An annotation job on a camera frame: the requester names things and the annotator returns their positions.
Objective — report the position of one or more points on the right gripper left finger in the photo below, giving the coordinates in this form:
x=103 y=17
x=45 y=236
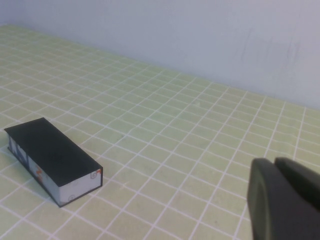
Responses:
x=275 y=207

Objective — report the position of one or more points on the black printed glasses case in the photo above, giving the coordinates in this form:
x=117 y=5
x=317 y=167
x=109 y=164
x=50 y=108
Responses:
x=50 y=150

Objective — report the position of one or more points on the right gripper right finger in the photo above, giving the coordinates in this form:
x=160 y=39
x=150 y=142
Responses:
x=302 y=180

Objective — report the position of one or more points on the green checked tablecloth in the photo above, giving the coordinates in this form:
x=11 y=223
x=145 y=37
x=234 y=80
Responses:
x=175 y=125

